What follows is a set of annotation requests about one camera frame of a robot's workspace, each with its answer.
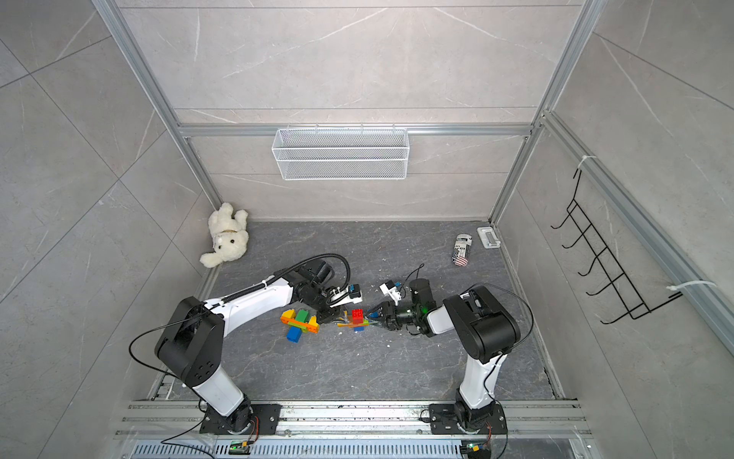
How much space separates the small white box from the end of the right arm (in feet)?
1.66

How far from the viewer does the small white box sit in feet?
3.70

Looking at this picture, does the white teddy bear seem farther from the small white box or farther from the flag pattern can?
the small white box

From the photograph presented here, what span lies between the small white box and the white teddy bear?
95cm

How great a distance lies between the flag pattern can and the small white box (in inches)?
2.3

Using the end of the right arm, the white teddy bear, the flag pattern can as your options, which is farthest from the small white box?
the white teddy bear

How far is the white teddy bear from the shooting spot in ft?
3.47

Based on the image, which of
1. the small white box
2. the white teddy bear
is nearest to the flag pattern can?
the small white box

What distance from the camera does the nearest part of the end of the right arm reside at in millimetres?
814

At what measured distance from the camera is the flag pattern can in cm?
106
